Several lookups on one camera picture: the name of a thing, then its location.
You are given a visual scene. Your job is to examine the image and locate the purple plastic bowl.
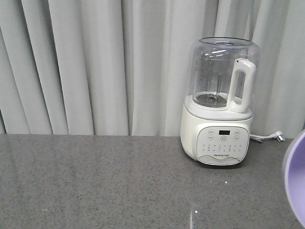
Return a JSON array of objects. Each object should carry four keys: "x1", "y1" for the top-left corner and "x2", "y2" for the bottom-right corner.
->
[{"x1": 282, "y1": 131, "x2": 305, "y2": 227}]

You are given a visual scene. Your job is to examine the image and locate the grey pleated curtain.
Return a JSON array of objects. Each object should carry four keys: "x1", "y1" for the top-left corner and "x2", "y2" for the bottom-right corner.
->
[{"x1": 0, "y1": 0, "x2": 305, "y2": 138}]

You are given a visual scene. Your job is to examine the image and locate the white blender with clear jar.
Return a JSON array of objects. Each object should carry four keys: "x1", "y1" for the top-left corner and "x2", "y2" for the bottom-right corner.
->
[{"x1": 180, "y1": 37, "x2": 260, "y2": 166}]

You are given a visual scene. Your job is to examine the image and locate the white power cord with plug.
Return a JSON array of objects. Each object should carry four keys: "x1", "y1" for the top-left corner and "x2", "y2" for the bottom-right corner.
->
[{"x1": 249, "y1": 130, "x2": 286, "y2": 144}]

